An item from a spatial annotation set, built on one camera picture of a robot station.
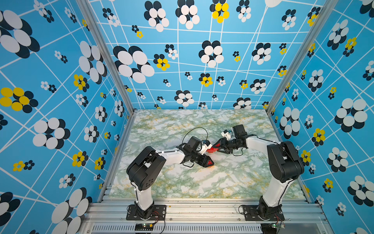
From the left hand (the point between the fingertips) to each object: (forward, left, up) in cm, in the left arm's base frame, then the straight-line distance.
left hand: (212, 161), depth 87 cm
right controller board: (-32, -26, -4) cm, 41 cm away
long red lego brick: (+8, -1, -1) cm, 8 cm away
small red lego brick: (-2, 0, -4) cm, 4 cm away
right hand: (+9, -4, 0) cm, 10 cm away
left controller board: (-32, +36, -7) cm, 49 cm away
